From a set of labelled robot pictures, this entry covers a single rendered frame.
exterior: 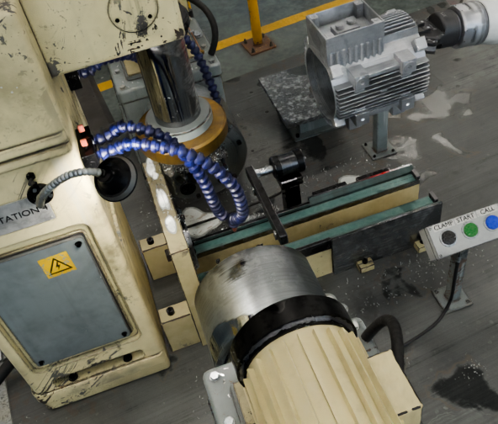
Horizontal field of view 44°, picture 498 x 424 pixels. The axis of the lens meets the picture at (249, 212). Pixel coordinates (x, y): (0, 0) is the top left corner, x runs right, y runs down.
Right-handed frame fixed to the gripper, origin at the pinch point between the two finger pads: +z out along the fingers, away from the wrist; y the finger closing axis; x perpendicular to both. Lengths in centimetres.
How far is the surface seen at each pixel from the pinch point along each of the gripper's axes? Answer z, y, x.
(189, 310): 45, 17, 46
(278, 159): 14.0, -10.4, 33.7
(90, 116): 58, -203, 139
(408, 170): -19.5, -4.2, 42.1
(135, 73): 42, -46, 24
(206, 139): 35.6, 10.0, 6.8
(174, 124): 40.7, 6.8, 4.2
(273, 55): -56, -214, 131
